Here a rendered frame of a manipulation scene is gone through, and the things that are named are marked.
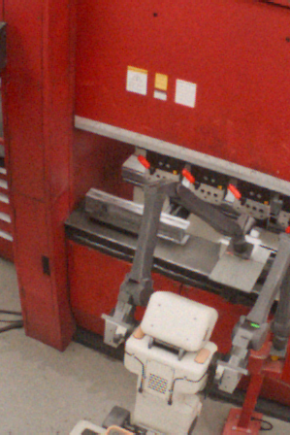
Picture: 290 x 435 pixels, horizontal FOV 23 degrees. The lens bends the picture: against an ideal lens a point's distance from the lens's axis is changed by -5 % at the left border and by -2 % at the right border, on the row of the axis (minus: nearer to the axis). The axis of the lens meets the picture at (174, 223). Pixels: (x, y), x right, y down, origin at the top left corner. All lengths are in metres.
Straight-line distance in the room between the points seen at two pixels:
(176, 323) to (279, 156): 0.83
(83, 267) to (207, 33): 1.41
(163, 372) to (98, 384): 1.44
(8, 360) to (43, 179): 1.22
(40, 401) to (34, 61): 1.81
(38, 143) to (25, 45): 0.47
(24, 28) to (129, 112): 0.60
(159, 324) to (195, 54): 1.01
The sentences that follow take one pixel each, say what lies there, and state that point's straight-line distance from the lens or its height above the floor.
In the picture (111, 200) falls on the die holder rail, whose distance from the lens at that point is 3.35.
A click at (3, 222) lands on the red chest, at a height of 0.41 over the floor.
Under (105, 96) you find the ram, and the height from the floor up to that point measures 1.54.
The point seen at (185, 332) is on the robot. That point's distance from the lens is 2.33.
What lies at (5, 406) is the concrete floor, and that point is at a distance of 3.77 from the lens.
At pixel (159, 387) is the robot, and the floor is 1.09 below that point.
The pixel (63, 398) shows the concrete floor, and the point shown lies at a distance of 3.78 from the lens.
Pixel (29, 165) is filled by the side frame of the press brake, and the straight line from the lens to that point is 3.15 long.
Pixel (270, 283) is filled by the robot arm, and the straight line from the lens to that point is 2.49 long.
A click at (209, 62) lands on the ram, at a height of 1.83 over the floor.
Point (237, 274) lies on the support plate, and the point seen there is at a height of 1.00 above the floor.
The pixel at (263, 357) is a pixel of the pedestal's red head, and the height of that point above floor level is 0.78.
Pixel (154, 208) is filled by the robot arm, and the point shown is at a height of 1.49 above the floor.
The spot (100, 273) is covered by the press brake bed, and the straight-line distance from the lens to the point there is 3.48.
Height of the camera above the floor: 3.11
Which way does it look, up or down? 41 degrees down
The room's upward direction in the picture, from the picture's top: 5 degrees clockwise
